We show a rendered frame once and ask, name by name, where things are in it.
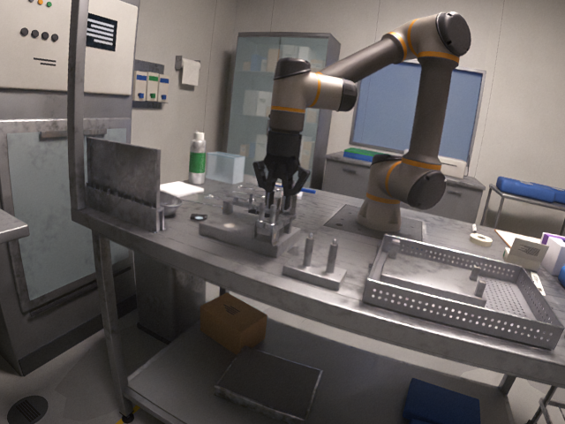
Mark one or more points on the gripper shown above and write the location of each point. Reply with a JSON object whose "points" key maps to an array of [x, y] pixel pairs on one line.
{"points": [[283, 148]]}

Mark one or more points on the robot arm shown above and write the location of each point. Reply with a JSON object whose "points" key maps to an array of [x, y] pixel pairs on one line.
{"points": [[430, 115]]}

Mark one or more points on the grey steel rib spreader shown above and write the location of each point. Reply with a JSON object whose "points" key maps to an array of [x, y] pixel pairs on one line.
{"points": [[269, 218]]}

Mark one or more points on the grey spreader blade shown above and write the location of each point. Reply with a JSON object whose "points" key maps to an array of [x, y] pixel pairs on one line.
{"points": [[308, 252], [332, 256]]}

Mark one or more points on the grey blade stand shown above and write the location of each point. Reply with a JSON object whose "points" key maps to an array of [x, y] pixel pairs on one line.
{"points": [[315, 276]]}

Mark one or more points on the perforated steel instrument tray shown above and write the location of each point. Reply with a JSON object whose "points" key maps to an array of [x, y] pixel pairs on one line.
{"points": [[441, 309]]}

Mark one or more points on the blue pen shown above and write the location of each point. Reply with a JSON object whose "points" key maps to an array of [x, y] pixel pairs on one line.
{"points": [[309, 191]]}

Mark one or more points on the clear blue plastic box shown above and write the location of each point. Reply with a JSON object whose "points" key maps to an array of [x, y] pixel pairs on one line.
{"points": [[225, 167]]}

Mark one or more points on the grey counter cabinet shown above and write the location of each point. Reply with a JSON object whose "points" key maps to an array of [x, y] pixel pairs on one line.
{"points": [[348, 176]]}

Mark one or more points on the grey fixture base block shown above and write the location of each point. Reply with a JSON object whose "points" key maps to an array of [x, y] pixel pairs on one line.
{"points": [[223, 229]]}

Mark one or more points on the glass door supply cabinet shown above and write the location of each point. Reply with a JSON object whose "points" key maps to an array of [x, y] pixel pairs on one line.
{"points": [[253, 101]]}

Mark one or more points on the green and blue pack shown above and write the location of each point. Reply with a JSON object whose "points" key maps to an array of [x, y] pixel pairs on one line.
{"points": [[359, 153]]}

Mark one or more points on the white bottle green label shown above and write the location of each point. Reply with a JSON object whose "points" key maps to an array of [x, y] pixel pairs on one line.
{"points": [[198, 161]]}

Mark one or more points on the small black round lens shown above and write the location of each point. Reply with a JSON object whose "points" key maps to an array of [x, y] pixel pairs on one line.
{"points": [[199, 217]]}

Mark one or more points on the white flat pad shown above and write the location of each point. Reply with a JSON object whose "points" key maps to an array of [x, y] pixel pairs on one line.
{"points": [[181, 188]]}

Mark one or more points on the grey steel work table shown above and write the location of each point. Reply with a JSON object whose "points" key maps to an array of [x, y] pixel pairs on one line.
{"points": [[247, 278]]}

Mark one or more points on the small steel bowl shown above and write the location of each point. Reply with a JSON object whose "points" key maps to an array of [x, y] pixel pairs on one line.
{"points": [[170, 205]]}

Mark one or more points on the blue window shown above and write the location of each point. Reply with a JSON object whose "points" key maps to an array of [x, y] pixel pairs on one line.
{"points": [[384, 110]]}

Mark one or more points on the paper towel dispenser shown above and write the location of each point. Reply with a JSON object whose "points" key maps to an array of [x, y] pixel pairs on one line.
{"points": [[189, 70]]}

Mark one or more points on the white dispenser blue label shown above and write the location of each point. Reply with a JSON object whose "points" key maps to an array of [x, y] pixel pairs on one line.
{"points": [[164, 89], [140, 86]]}

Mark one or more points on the brown cardboard box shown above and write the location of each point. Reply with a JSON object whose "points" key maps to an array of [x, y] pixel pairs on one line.
{"points": [[231, 322]]}

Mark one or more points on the white dispenser green label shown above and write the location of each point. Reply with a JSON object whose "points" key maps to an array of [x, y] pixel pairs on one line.
{"points": [[153, 87]]}

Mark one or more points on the grey steel instrument rack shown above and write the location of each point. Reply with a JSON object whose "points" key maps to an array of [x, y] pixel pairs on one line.
{"points": [[123, 181]]}

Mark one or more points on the white counter device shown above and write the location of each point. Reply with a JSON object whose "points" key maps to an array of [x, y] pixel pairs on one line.
{"points": [[457, 168]]}

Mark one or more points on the white tape roll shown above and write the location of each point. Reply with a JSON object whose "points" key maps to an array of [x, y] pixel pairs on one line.
{"points": [[481, 240]]}

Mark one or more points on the orange clipboard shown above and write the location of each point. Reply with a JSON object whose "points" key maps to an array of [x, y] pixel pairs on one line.
{"points": [[507, 235]]}

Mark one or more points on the grey steel washer cabinet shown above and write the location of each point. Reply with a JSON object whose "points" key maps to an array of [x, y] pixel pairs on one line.
{"points": [[44, 212]]}

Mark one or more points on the blue case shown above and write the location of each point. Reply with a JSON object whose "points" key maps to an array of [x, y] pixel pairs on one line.
{"points": [[529, 190]]}

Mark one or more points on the white printed card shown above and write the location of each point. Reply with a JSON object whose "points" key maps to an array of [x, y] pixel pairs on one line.
{"points": [[527, 252]]}

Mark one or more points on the blue flat box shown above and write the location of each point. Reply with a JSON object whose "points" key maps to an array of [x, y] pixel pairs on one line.
{"points": [[441, 404]]}

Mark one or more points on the beige control panel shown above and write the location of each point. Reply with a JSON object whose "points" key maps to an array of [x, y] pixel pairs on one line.
{"points": [[26, 62]]}

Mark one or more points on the white and purple box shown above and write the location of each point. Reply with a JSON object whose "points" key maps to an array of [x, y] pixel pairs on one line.
{"points": [[554, 254]]}

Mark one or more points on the blue round container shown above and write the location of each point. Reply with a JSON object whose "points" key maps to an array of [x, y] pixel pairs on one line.
{"points": [[562, 276]]}

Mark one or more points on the round floor drain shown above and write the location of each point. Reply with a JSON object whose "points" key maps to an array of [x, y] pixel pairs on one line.
{"points": [[26, 410]]}

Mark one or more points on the black wall sign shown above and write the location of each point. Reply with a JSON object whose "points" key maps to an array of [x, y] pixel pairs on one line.
{"points": [[101, 32]]}

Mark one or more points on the steel stool frame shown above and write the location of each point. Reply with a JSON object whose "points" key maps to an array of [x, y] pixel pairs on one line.
{"points": [[547, 406]]}

